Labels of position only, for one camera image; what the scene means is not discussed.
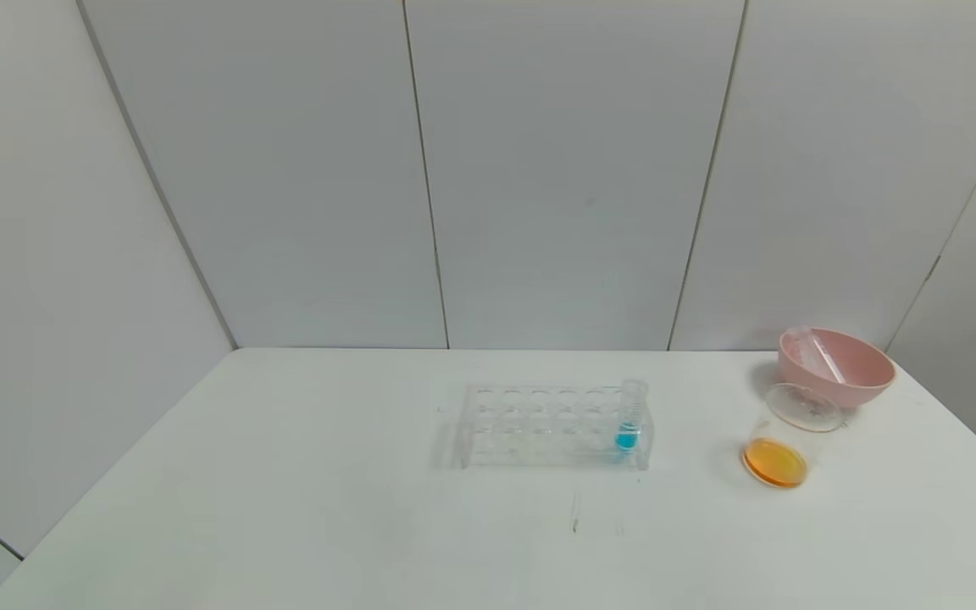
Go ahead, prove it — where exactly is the test tube with blue pigment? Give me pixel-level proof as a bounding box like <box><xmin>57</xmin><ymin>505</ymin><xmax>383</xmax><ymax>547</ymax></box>
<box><xmin>615</xmin><ymin>378</ymin><xmax>649</xmax><ymax>452</ymax></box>

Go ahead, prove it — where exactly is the clear acrylic test tube rack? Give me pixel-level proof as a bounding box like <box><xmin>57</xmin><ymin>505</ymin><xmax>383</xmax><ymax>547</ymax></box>
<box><xmin>454</xmin><ymin>381</ymin><xmax>654</xmax><ymax>471</ymax></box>

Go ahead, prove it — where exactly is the clear plastic beaker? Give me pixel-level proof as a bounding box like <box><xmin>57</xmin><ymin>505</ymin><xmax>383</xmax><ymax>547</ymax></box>
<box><xmin>740</xmin><ymin>383</ymin><xmax>847</xmax><ymax>491</ymax></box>

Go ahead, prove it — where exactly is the pink plastic bowl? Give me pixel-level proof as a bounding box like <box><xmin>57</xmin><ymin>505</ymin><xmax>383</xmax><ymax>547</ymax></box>
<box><xmin>778</xmin><ymin>327</ymin><xmax>897</xmax><ymax>410</ymax></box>

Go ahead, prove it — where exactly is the test tube with yellow pigment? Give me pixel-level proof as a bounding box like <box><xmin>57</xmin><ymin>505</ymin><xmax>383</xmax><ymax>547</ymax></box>
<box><xmin>800</xmin><ymin>328</ymin><xmax>848</xmax><ymax>386</ymax></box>

